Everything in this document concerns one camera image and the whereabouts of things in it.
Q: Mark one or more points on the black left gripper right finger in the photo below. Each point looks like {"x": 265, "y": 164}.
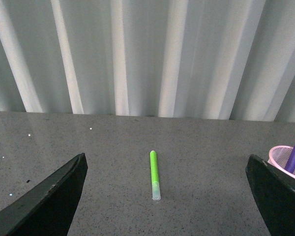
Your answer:
{"x": 274, "y": 194}

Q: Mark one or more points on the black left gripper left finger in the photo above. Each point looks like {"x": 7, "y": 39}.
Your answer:
{"x": 49, "y": 208}

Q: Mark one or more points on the green marker pen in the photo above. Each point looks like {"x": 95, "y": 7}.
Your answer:
{"x": 156, "y": 195}

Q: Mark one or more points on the grey pleated curtain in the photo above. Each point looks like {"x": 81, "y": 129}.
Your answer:
{"x": 214, "y": 59}

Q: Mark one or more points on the pink mesh pen cup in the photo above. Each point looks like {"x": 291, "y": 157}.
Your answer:
{"x": 278, "y": 157}

